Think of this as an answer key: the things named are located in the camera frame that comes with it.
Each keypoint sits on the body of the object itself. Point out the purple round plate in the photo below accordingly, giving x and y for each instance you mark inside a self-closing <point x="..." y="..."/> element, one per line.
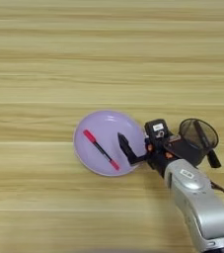
<point x="103" y="126"/>

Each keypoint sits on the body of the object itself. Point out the red marker pen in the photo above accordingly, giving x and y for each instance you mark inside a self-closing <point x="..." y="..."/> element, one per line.
<point x="100" y="148"/>

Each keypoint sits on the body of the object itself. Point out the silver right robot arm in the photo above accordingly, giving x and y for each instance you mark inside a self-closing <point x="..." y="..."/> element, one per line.
<point x="199" y="204"/>

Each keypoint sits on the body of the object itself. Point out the black mesh pen cup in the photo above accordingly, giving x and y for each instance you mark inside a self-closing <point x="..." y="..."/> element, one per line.
<point x="195" y="153"/>

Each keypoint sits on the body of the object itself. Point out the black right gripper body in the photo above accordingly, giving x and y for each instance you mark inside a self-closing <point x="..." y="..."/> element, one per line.
<point x="159" y="158"/>

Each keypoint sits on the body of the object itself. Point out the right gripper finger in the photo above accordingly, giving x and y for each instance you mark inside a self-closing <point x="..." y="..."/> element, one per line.
<point x="126" y="146"/>
<point x="174" y="138"/>

